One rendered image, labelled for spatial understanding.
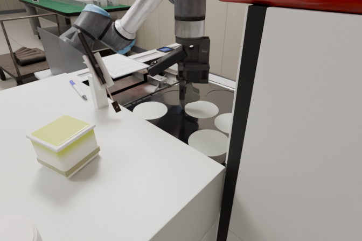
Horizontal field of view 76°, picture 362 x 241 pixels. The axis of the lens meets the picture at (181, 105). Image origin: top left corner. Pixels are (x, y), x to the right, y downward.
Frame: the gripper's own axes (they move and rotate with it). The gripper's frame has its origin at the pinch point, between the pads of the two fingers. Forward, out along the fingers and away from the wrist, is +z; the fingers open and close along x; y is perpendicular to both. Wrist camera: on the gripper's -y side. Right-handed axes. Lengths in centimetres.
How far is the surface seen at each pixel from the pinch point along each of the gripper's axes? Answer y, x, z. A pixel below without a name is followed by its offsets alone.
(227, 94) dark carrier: 15.5, 9.3, 1.3
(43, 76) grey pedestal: -66, 44, 9
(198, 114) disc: 5.0, -3.0, 1.2
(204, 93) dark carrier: 8.1, 10.3, 1.2
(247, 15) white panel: 7.5, -30.6, -29.7
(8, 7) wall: -596, 802, 71
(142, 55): -15.5, 32.1, -4.7
